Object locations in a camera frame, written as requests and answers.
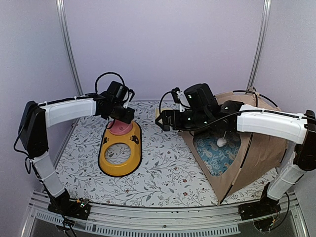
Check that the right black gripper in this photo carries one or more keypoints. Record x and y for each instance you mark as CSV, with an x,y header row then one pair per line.
x,y
168,119

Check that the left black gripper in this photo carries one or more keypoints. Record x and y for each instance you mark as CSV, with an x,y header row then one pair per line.
x,y
122,116

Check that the cream round bowl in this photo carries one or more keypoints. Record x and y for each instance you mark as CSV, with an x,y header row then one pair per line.
x,y
159,111

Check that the pink round bowl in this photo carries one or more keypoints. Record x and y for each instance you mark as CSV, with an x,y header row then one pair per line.
x,y
119,128

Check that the yellow pet bowl stand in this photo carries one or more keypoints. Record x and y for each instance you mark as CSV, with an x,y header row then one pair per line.
x,y
121,155

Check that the blue snowman pattern mat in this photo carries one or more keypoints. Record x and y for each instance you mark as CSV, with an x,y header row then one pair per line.
x,y
217,159

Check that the beige fabric pet tent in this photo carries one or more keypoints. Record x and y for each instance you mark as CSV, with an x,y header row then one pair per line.
x,y
265,154

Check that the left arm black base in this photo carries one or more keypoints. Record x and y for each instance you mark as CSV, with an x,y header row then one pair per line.
x,y
66,206

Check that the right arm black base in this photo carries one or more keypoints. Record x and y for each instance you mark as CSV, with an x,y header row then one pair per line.
x,y
267,209

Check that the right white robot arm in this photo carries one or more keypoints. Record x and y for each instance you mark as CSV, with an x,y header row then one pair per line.
x,y
264,133

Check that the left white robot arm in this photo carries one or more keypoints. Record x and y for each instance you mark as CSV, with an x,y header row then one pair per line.
x,y
37,118

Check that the white pompom hanging toy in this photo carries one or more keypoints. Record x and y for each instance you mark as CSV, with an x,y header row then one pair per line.
x,y
222,141

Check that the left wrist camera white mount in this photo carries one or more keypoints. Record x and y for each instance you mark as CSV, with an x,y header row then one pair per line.
x,y
128,97

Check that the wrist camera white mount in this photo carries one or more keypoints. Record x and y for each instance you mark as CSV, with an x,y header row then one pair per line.
x,y
183,103
128,97

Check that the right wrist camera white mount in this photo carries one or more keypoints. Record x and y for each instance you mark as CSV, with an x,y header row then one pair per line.
x,y
183,103

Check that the left aluminium frame post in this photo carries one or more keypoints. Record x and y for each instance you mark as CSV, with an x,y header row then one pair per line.
x,y
67,42

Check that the aluminium frame post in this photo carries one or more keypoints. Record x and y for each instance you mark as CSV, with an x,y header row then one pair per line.
x,y
260,42
67,42

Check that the aluminium front rail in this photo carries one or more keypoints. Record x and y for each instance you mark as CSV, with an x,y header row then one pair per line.
x,y
208,221

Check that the right aluminium frame post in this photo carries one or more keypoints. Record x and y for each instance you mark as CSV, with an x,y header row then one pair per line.
x,y
260,42

